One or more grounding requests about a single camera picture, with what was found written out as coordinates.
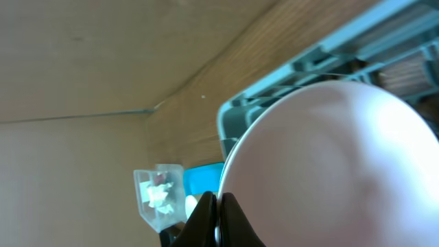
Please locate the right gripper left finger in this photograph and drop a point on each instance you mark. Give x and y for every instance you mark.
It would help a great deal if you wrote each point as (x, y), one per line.
(199, 231)

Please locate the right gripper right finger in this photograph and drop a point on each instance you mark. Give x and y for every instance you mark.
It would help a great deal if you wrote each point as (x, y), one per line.
(235, 229)

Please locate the pink bowl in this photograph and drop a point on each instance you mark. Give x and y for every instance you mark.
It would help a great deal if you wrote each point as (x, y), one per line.
(338, 164)

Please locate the grey dishwasher rack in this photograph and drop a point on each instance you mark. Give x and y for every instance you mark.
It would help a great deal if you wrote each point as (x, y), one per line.
(394, 45)

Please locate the white paper cup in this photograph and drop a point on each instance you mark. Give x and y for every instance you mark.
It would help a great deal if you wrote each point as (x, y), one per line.
(190, 205)

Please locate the teal plastic tray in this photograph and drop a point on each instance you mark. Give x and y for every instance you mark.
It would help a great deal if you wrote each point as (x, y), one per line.
(204, 178)

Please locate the clear plastic bin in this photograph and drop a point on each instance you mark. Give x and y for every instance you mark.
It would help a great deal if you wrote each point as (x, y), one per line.
(162, 173)

